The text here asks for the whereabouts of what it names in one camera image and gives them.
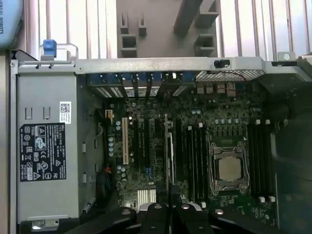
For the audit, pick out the black intrusion switch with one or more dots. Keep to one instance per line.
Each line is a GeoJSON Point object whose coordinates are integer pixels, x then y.
{"type": "Point", "coordinates": [221, 64]}

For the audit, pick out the grey power supply unit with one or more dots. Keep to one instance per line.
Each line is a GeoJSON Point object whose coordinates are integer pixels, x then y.
{"type": "Point", "coordinates": [44, 97]}

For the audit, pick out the grey parts rack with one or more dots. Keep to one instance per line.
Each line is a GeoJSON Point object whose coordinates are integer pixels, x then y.
{"type": "Point", "coordinates": [156, 29]}

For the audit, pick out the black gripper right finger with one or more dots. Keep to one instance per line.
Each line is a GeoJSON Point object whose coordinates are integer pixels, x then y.
{"type": "Point", "coordinates": [180, 219]}

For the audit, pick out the metal socket cover frame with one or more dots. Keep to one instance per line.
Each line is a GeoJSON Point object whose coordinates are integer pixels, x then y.
{"type": "Point", "coordinates": [229, 152]}

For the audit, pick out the green motherboard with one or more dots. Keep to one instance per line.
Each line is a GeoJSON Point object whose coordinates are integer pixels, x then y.
{"type": "Point", "coordinates": [219, 114]}

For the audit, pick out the black expansion slot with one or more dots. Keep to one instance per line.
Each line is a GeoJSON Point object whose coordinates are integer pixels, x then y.
{"type": "Point", "coordinates": [152, 146]}
{"type": "Point", "coordinates": [139, 146]}

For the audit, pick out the silver CPU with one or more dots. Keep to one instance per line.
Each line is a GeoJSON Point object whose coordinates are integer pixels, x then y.
{"type": "Point", "coordinates": [229, 169]}

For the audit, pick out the black PC case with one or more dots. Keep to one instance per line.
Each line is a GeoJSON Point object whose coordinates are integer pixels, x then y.
{"type": "Point", "coordinates": [156, 64]}

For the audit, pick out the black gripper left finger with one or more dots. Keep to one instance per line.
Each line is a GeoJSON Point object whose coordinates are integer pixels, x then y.
{"type": "Point", "coordinates": [156, 219]}

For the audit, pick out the black RAM slot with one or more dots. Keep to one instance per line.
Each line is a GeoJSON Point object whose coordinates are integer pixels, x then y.
{"type": "Point", "coordinates": [257, 158]}
{"type": "Point", "coordinates": [263, 158]}
{"type": "Point", "coordinates": [251, 158]}
{"type": "Point", "coordinates": [193, 165]}
{"type": "Point", "coordinates": [198, 165]}
{"type": "Point", "coordinates": [269, 158]}
{"type": "Point", "coordinates": [189, 165]}
{"type": "Point", "coordinates": [204, 165]}

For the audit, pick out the blue release latch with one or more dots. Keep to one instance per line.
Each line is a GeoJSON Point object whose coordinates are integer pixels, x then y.
{"type": "Point", "coordinates": [49, 48]}

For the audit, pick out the green RAM stick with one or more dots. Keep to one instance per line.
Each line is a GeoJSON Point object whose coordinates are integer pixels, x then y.
{"type": "Point", "coordinates": [167, 146]}

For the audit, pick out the white expansion slot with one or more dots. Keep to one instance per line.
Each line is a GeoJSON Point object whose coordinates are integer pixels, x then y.
{"type": "Point", "coordinates": [125, 141]}

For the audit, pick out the silver finned heatsink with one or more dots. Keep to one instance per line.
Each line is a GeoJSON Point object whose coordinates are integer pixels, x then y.
{"type": "Point", "coordinates": [146, 195]}

